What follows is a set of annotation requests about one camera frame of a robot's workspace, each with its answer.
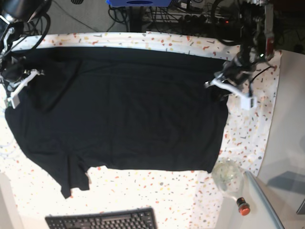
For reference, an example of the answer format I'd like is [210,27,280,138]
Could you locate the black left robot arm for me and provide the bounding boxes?
[204,0,275,110]

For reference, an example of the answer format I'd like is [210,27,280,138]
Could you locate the clear bottle with red cap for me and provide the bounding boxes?
[212,157,251,216]

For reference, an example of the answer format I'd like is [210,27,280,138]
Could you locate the black t-shirt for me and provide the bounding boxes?
[5,47,228,198]

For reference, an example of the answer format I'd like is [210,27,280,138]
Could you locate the black power strip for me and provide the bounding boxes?
[177,13,234,27]

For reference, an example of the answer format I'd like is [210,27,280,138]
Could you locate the blue box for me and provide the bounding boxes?
[106,0,177,7]

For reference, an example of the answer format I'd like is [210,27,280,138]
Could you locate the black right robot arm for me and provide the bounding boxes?
[0,0,51,109]

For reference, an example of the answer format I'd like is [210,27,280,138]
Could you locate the terrazzo pattern tablecloth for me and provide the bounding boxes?
[0,32,282,229]

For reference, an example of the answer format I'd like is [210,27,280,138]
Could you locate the black computer keyboard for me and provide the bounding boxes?
[45,208,158,229]

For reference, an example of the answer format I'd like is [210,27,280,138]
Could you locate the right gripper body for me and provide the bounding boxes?
[0,26,24,88]

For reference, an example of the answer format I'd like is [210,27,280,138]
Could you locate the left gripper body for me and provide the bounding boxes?
[214,53,259,91]

